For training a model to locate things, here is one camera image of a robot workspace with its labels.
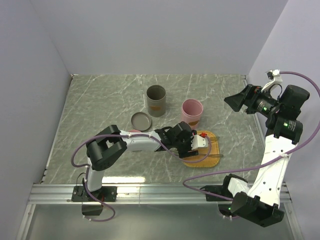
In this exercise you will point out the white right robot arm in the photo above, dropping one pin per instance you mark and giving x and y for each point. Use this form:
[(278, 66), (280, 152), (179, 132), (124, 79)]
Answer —
[(260, 202)]

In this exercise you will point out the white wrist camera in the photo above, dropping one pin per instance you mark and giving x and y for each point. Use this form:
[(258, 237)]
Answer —
[(199, 142), (274, 77)]

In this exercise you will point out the pink round lid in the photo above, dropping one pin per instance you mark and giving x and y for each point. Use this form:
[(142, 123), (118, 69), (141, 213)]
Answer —
[(134, 131)]

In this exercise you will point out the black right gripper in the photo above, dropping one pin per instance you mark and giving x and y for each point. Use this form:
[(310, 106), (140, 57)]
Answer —
[(251, 93)]

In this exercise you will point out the grey cylindrical canister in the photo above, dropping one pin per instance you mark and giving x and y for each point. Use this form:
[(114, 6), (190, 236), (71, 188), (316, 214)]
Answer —
[(156, 100)]

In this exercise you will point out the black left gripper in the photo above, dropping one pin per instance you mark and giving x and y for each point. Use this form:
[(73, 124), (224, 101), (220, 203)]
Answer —
[(186, 152)]

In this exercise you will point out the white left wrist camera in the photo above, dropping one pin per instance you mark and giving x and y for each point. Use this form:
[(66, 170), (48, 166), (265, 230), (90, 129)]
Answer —
[(199, 142)]

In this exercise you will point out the woven bamboo tray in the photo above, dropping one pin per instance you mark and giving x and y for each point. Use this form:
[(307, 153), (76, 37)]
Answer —
[(208, 162)]

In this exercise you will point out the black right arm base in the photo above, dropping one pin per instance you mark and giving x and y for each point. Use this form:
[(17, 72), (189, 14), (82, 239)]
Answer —
[(223, 209)]

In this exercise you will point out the metal serving tongs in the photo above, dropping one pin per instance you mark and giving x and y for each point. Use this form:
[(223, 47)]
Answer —
[(215, 151)]

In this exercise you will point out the pink cylindrical canister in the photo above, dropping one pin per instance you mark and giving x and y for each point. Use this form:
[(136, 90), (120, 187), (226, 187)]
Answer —
[(191, 112)]

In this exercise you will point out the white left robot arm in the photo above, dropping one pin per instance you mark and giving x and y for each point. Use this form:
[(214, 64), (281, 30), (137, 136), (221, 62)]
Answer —
[(104, 151)]

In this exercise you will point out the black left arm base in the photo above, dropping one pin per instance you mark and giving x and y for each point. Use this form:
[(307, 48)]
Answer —
[(105, 194)]

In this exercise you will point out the aluminium front rail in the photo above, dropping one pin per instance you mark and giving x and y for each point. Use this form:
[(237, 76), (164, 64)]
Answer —
[(143, 212)]

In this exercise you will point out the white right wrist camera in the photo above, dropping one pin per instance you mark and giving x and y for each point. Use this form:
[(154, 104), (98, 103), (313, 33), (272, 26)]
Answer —
[(274, 77)]

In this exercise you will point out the grey round lid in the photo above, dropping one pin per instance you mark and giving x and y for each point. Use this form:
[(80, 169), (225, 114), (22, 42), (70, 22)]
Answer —
[(141, 121)]

